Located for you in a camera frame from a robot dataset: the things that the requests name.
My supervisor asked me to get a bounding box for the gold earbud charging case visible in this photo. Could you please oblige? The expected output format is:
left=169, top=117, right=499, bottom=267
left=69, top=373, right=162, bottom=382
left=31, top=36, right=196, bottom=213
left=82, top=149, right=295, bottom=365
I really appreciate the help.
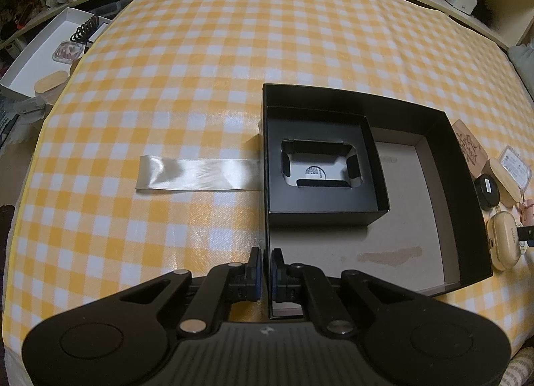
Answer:
left=486, top=211, right=521, bottom=271

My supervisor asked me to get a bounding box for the clear packet with label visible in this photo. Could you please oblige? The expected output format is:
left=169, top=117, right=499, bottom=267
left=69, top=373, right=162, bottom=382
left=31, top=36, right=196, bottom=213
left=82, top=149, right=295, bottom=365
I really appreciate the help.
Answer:
left=499, top=145, right=532, bottom=193

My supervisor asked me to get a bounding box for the carved wooden coaster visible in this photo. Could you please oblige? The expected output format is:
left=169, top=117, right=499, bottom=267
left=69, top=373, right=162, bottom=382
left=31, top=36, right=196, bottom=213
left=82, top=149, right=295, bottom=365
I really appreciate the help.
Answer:
left=452, top=119, right=488, bottom=179

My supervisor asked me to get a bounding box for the large black cardboard box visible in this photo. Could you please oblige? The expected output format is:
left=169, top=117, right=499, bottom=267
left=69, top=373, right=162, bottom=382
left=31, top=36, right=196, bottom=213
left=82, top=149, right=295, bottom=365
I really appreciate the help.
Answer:
left=260, top=83, right=492, bottom=319

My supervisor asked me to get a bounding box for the light wooden oval block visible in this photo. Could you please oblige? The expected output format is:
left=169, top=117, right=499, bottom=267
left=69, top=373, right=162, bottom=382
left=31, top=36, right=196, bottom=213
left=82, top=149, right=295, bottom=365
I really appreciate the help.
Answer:
left=487, top=158, right=521, bottom=208

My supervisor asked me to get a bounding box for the small black round case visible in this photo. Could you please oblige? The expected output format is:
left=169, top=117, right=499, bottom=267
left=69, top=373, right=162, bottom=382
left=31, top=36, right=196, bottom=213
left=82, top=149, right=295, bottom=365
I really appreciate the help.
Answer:
left=474, top=174, right=501, bottom=211

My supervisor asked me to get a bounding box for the small black insert box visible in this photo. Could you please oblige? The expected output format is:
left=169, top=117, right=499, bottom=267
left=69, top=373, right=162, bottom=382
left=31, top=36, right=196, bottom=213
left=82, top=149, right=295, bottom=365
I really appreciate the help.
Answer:
left=262, top=106, right=390, bottom=228

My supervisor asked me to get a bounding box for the clear adhesive tape strip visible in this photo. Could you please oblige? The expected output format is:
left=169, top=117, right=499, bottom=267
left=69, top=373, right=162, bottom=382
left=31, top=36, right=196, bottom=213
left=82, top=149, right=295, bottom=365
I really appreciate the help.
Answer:
left=136, top=155, right=261, bottom=192

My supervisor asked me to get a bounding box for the yellow white checkered tablecloth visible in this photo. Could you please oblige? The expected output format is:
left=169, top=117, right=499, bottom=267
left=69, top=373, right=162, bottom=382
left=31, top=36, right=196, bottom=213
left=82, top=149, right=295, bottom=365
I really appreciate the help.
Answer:
left=3, top=0, right=533, bottom=356

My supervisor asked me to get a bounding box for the wooden oval lid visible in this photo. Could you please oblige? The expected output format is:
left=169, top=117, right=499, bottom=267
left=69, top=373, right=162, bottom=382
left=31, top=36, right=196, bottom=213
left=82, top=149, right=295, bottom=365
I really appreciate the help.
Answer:
left=34, top=70, right=69, bottom=94

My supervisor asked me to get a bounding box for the clear pink patterned case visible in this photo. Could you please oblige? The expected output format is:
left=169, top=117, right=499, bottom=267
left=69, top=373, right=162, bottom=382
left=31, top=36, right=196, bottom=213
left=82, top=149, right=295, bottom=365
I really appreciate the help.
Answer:
left=52, top=40, right=85, bottom=64

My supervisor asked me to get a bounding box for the white tray box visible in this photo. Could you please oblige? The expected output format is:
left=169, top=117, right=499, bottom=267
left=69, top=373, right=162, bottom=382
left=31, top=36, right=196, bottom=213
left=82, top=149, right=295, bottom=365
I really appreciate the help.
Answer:
left=1, top=8, right=92, bottom=101

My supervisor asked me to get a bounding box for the black coiled cable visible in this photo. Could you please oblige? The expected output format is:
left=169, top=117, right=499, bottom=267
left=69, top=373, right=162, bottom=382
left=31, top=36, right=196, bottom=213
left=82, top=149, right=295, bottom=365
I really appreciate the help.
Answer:
left=69, top=13, right=101, bottom=43

